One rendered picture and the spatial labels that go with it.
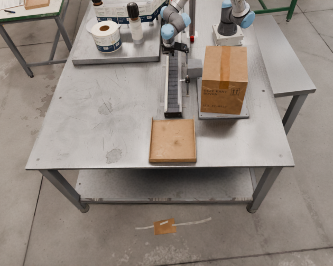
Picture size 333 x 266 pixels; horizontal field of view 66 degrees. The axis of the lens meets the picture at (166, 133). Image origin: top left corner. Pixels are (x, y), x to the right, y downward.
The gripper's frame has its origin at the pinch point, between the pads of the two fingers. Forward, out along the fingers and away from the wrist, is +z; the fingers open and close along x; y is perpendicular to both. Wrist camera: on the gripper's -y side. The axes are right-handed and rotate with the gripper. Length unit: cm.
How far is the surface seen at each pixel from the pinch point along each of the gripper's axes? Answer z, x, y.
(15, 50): 90, -50, 183
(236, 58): -32, 18, -37
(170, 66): 1.6, 8.1, 2.3
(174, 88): -9.6, 27.4, -0.5
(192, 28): 22.0, -29.5, -14.4
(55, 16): 64, -73, 122
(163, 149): -28, 68, 6
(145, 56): 7.8, -2.7, 21.4
